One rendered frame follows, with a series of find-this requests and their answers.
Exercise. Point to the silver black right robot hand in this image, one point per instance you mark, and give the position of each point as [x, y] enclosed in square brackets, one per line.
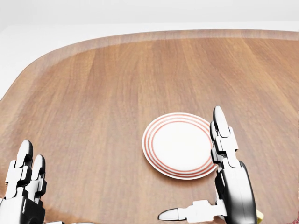
[236, 186]

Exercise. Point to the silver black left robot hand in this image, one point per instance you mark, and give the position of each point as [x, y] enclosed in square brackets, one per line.
[21, 186]

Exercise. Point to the white plate with red rings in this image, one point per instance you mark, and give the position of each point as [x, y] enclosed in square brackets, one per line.
[177, 145]

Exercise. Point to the small yellow object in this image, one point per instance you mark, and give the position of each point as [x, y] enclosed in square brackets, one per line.
[260, 216]

